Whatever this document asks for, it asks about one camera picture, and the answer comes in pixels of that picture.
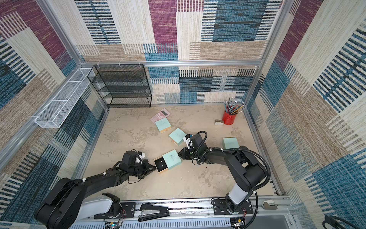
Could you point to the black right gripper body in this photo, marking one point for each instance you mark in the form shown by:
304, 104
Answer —
186, 153

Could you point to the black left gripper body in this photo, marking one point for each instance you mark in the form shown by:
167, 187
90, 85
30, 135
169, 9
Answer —
138, 170

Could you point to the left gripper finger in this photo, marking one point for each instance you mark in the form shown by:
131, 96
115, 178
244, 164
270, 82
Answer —
144, 175
148, 167

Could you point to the mint drawer jewelry box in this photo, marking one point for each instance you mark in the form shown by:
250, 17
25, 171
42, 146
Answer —
230, 142

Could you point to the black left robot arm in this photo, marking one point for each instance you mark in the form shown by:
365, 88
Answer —
66, 203

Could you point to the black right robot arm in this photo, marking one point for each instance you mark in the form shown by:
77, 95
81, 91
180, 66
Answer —
249, 170

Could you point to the black stapler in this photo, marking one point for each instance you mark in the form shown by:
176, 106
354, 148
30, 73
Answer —
150, 212

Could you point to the pink calculator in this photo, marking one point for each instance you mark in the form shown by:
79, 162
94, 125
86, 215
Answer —
164, 113

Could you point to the white tape dispenser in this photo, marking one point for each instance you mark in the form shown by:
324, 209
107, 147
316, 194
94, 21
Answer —
218, 122

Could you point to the red pencil cup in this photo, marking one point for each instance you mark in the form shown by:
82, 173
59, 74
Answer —
228, 118

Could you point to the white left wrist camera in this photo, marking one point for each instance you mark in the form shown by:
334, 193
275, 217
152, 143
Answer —
139, 157

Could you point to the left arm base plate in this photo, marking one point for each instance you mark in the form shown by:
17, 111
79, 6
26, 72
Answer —
127, 209

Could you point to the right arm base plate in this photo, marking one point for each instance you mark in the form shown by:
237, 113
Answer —
220, 207

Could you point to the black wire shelf rack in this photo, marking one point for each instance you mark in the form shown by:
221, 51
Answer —
121, 86

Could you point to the white mesh wall basket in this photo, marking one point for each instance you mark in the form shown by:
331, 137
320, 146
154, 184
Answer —
57, 110

